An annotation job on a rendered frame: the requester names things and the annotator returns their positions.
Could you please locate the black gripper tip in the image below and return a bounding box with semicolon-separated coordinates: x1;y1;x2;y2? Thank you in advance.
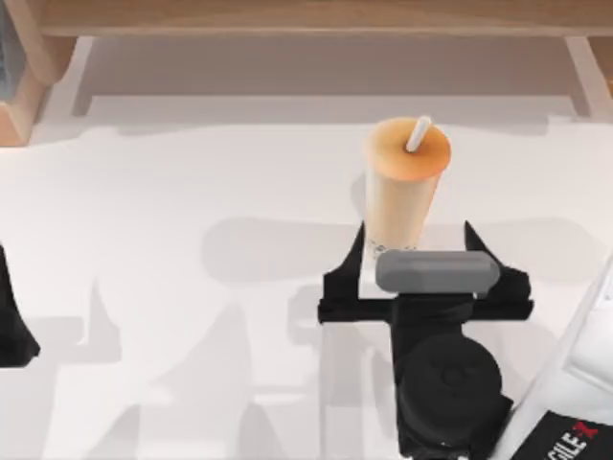
0;245;42;369

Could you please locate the orange cup with white straw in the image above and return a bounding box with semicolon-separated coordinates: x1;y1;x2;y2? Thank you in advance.
359;114;453;275

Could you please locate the wooden cupboard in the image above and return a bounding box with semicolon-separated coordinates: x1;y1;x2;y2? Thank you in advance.
0;0;613;148

